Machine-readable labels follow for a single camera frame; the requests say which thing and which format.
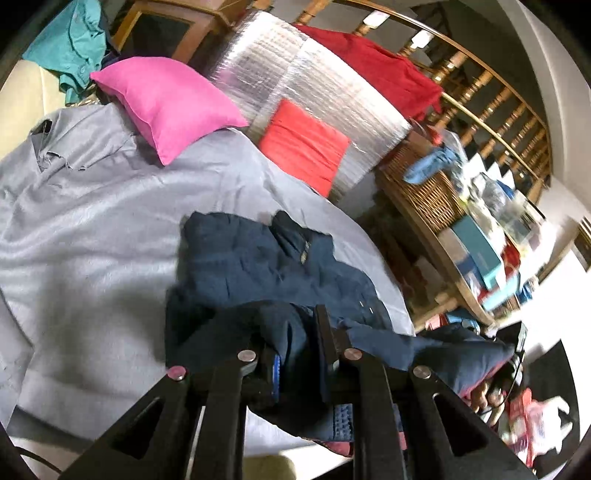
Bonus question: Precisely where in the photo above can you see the pink pillow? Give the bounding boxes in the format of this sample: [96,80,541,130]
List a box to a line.
[90,56,250,167]

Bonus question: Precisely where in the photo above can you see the wooden stair railing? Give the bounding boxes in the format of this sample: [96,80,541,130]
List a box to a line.
[259,0,555,204]

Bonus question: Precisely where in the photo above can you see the person's right hand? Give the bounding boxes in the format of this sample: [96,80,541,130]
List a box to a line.
[468,381,509,428]

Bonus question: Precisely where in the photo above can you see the cream sofa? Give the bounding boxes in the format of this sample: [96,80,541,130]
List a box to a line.
[0,60,70,160]

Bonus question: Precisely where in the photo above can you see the navy blue jacket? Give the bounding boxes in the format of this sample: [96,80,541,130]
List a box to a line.
[165,210,515,445]

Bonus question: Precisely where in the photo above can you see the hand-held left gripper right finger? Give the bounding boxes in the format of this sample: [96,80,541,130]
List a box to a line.
[314,305,537,480]

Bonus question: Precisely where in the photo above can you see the grey bed sheet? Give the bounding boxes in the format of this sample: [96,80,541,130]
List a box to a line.
[0,104,416,462]

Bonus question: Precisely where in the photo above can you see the wooden cabinet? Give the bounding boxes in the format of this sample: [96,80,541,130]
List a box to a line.
[111,0,241,70]

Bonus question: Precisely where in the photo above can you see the wicker table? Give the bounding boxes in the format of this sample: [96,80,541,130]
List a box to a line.
[374,134,509,329]

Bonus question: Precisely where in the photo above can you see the black floor mat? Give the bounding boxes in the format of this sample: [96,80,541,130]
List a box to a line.
[524,339,581,478]

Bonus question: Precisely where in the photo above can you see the teal shirt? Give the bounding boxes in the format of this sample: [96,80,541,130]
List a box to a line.
[22,0,108,104]

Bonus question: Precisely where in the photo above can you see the white plastic bag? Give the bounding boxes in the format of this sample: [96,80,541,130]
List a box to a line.
[519,397,578,464]

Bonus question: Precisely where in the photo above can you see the red cloth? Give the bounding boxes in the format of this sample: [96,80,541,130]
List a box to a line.
[295,24,443,123]

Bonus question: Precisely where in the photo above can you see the teal box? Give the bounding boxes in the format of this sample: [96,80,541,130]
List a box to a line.
[450,216,504,289]

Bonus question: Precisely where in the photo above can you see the red pillow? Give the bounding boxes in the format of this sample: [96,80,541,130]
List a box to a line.
[257,99,351,198]

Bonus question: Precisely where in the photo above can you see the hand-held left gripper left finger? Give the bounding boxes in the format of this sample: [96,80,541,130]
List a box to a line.
[58,340,284,480]

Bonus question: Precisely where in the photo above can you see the light blue cloth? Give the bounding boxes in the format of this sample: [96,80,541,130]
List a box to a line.
[403,145,462,185]

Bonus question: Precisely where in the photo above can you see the silver foil insulation mat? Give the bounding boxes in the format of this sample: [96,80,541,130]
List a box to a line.
[203,10,413,201]

